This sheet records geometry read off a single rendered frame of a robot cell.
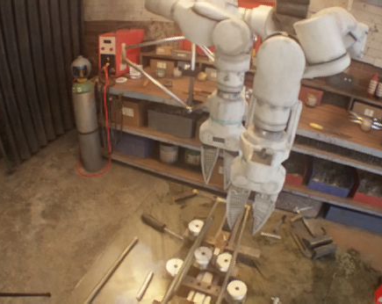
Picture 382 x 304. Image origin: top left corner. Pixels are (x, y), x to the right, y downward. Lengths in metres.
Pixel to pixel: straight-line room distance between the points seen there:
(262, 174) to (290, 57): 0.17
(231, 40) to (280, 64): 0.15
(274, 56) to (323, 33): 0.08
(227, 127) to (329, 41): 0.30
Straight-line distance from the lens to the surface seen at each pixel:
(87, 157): 2.59
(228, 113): 0.55
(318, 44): 0.38
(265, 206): 0.54
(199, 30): 0.53
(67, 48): 3.24
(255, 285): 0.84
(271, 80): 0.38
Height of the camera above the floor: 1.59
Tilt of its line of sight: 33 degrees down
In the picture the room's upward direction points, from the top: 4 degrees clockwise
